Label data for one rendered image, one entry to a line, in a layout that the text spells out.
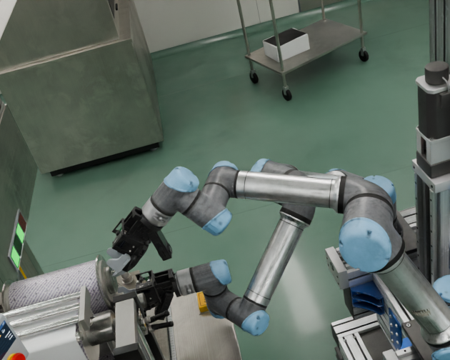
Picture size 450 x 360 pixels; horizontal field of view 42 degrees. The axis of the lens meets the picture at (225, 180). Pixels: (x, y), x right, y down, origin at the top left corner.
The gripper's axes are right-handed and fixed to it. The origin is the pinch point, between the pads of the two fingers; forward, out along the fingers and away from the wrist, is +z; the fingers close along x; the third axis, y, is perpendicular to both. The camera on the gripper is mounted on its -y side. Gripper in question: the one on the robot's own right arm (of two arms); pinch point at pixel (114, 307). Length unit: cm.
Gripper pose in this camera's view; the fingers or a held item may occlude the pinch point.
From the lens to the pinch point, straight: 181.2
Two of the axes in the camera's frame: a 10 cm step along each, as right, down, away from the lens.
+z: -9.6, 2.7, -0.1
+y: -2.1, -7.9, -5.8
